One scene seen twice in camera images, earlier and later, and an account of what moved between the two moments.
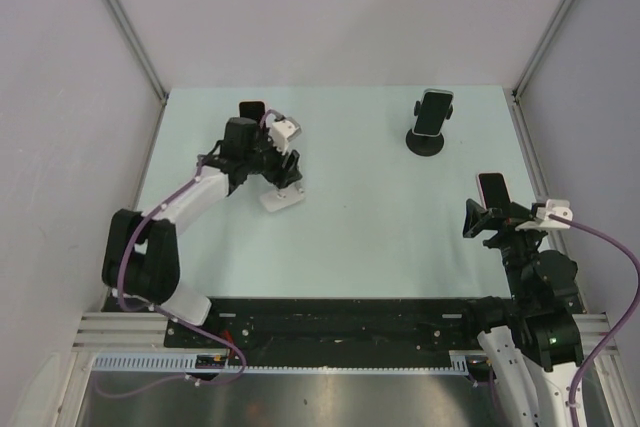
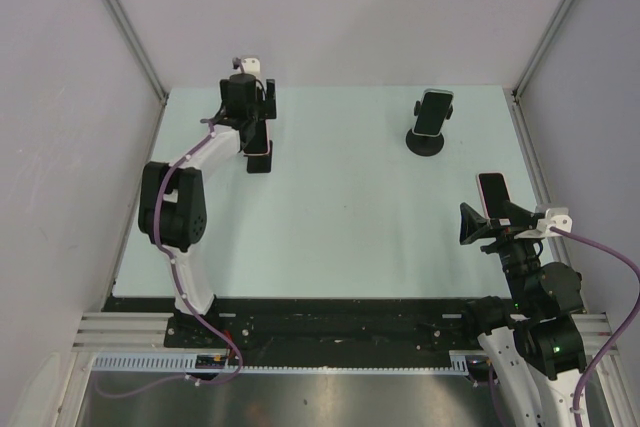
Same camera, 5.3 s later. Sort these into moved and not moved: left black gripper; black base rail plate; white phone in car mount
Moved: left black gripper
Not moved: black base rail plate; white phone in car mount
